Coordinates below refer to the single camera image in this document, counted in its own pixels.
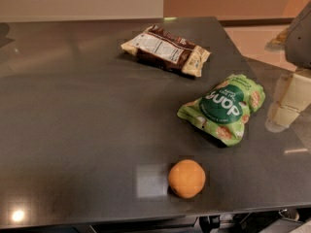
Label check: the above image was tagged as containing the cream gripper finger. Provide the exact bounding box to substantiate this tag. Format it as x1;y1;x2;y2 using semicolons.
265;68;311;133

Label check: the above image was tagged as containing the orange fruit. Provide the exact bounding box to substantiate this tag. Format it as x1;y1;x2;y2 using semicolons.
168;159;206;199

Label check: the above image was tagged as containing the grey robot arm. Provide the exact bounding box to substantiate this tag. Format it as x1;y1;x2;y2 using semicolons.
265;1;311;133

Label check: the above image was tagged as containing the green snack bag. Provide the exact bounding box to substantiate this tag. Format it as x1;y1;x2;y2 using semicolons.
177;75;265;147

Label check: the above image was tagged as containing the brown and cream snack bag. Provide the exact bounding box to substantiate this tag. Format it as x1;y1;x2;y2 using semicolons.
121;25;211;78

